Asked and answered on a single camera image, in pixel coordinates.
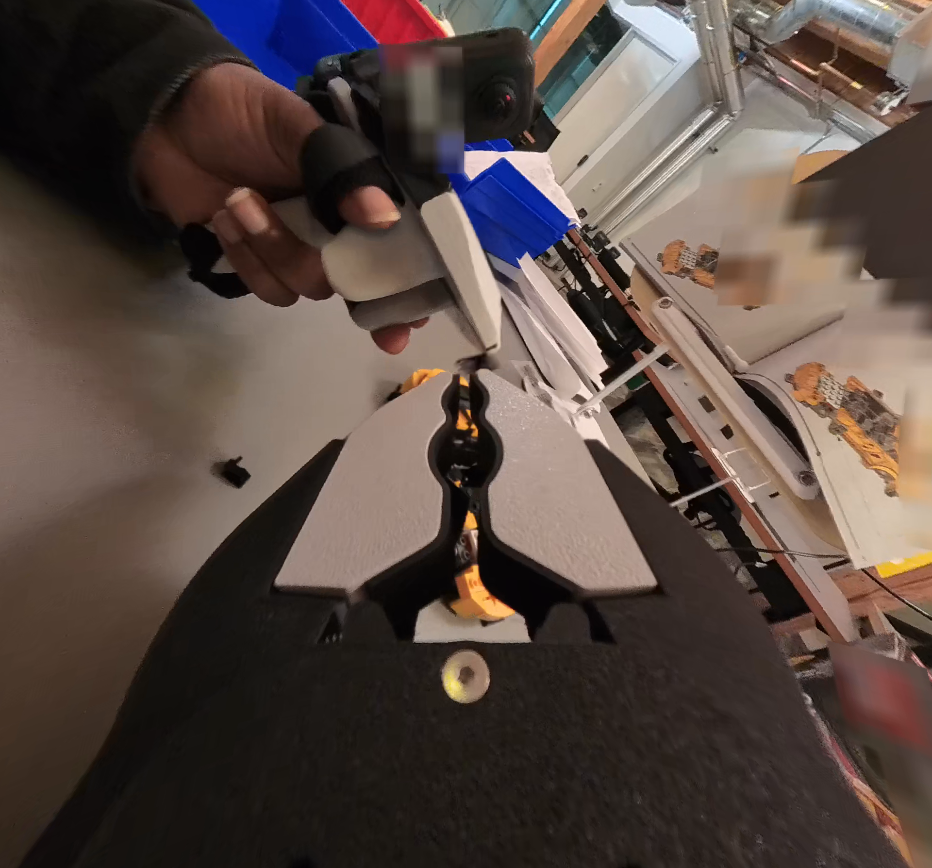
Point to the person's left hand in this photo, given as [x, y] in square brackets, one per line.
[233, 140]

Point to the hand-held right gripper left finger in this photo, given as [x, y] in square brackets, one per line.
[371, 504]

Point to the blue plastic storage bin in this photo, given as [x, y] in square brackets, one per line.
[517, 205]
[240, 1]

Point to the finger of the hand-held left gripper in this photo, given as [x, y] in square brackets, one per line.
[470, 278]

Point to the silver ventilation duct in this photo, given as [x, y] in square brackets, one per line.
[837, 9]

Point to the white book stand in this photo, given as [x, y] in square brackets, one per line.
[735, 402]

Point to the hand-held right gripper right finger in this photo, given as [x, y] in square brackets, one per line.
[568, 504]

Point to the white paper sheets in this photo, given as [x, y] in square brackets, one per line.
[553, 322]

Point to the small black lego piece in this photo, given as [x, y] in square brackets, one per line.
[231, 473]

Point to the lego instruction booklet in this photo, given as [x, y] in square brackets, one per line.
[844, 409]

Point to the orange lego car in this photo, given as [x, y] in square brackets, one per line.
[473, 588]

